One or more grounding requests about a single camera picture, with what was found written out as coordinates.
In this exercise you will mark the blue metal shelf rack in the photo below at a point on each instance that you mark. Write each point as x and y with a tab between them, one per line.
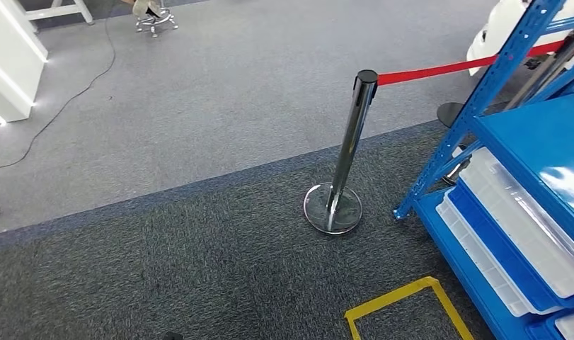
535	136

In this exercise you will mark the chrome stanchion with round base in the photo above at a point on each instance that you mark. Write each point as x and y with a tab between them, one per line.
352	136

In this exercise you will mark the red barrier belt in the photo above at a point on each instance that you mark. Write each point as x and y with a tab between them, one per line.
432	71

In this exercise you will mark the chrome star chair base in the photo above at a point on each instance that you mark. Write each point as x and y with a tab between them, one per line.
155	21

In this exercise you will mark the black flat robot fitting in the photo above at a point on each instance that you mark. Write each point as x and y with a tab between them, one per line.
171	336

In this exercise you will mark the white plastic bin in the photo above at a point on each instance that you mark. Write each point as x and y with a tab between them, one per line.
572	326
526	216
474	253

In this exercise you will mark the person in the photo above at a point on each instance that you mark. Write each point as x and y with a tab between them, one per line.
141	7

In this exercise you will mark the blue plastic bin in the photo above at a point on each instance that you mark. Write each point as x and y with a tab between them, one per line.
493	244
542	331

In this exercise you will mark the white car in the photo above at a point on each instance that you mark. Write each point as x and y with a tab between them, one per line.
497	18

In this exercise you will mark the white lit display counter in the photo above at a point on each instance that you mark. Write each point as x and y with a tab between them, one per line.
10	61

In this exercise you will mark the dark stanchion post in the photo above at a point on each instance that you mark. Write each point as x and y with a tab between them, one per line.
544	70

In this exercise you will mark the white frame leg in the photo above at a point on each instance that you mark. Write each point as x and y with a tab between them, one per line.
57	10

